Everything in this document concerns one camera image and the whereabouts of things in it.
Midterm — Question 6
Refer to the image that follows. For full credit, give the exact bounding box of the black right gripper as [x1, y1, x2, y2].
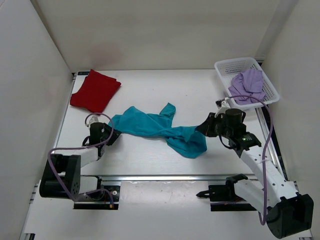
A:
[196, 113, 232, 140]

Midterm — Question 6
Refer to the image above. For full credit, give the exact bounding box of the teal t shirt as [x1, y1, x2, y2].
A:
[111, 103, 207, 159]

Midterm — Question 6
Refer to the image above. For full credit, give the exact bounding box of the red t shirt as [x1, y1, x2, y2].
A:
[69, 69, 121, 113]

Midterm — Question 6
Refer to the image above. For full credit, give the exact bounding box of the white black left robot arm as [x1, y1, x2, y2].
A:
[39, 122, 122, 201]

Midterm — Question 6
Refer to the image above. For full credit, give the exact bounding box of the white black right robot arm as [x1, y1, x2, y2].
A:
[196, 108, 314, 239]

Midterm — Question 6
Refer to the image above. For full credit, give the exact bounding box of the white plastic basket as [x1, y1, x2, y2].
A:
[214, 57, 280, 111]

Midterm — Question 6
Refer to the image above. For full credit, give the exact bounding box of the lilac t shirt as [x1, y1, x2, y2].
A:
[228, 68, 266, 105]

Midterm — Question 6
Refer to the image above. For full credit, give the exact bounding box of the blue label sticker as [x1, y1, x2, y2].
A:
[77, 71, 90, 76]

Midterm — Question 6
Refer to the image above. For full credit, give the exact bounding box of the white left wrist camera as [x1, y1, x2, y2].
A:
[85, 115, 99, 128]

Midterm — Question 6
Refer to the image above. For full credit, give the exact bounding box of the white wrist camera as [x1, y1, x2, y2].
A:
[214, 97, 231, 118]
[85, 115, 99, 128]

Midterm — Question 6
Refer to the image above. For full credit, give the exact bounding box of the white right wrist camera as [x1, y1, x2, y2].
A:
[214, 97, 231, 118]

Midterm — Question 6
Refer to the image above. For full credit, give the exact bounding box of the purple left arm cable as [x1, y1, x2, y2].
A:
[47, 112, 115, 208]

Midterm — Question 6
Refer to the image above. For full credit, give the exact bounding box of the aluminium table rail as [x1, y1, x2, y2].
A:
[99, 173, 256, 182]

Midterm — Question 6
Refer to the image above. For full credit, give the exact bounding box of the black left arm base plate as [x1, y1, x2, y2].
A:
[73, 179, 121, 211]

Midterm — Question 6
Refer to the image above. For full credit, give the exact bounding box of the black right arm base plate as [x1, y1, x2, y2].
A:
[196, 181, 256, 212]

